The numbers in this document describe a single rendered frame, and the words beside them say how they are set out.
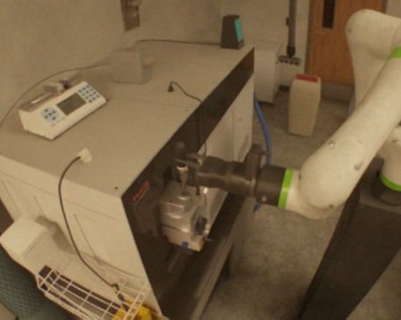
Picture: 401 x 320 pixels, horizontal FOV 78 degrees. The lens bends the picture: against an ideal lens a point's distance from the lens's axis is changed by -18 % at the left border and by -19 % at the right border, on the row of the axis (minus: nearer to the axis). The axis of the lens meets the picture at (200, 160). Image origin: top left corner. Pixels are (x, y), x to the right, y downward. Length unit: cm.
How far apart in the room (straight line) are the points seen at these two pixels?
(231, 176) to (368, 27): 51
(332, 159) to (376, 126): 12
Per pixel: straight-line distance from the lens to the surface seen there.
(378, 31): 79
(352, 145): 54
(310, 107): 337
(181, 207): 77
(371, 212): 111
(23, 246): 89
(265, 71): 392
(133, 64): 110
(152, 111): 89
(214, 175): 68
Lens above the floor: 184
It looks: 37 degrees down
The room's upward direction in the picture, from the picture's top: 3 degrees counter-clockwise
